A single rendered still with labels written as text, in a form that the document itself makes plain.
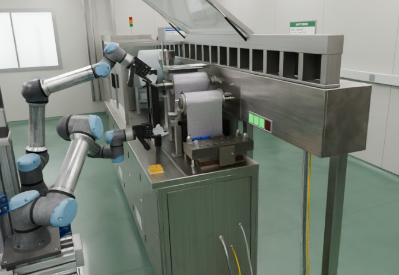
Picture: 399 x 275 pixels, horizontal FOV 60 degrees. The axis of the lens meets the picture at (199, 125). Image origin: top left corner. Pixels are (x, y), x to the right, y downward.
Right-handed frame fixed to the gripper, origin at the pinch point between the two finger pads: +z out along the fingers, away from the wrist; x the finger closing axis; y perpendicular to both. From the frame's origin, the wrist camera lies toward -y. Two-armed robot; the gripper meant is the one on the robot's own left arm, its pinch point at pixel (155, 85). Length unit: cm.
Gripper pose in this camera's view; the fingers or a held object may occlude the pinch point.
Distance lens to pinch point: 210.3
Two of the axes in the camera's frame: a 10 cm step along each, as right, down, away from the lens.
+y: 5.8, -8.2, 0.1
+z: 7.4, 5.3, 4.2
